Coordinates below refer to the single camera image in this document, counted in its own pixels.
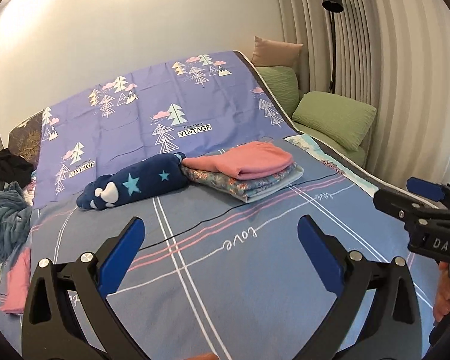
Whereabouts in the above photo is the pink t-shirt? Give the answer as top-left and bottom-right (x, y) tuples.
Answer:
(182, 141), (293, 180)

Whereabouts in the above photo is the black clothes pile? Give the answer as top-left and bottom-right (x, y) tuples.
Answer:
(0, 149), (34, 188)

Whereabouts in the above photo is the right hand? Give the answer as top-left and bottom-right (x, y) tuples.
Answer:
(433, 262), (450, 323)

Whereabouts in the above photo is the folded pink garment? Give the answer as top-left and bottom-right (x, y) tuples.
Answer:
(1, 246), (32, 314)

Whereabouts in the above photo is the green cushion near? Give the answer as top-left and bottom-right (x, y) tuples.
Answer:
(292, 91), (377, 151)

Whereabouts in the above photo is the green cushion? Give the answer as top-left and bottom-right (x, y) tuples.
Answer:
(257, 66), (301, 117)
(292, 91), (377, 151)

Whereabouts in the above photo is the teal crumpled blanket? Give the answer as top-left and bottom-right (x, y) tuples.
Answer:
(0, 181), (32, 263)

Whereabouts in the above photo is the beige curtain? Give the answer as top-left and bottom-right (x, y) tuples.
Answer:
(278, 0), (450, 186)

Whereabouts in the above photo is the grey-blue striped bed sheet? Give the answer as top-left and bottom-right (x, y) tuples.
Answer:
(0, 134), (450, 360)

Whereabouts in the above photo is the navy star plush blanket roll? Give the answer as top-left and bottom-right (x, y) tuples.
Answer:
(76, 152), (188, 211)

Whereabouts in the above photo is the brown patterned pillow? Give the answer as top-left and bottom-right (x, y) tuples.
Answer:
(9, 112), (42, 168)

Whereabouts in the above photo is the folded floral patterned garment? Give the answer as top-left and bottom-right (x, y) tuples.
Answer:
(181, 163), (304, 203)

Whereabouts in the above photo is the green cushion far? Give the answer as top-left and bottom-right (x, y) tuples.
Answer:
(257, 66), (301, 117)

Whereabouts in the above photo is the black floor lamp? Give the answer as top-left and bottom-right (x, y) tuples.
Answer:
(322, 0), (344, 94)

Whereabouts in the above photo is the beige cushion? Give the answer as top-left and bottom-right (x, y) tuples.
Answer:
(251, 37), (303, 68)

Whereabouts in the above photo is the purple tree print pillow cover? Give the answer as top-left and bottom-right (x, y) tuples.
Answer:
(34, 51), (295, 208)

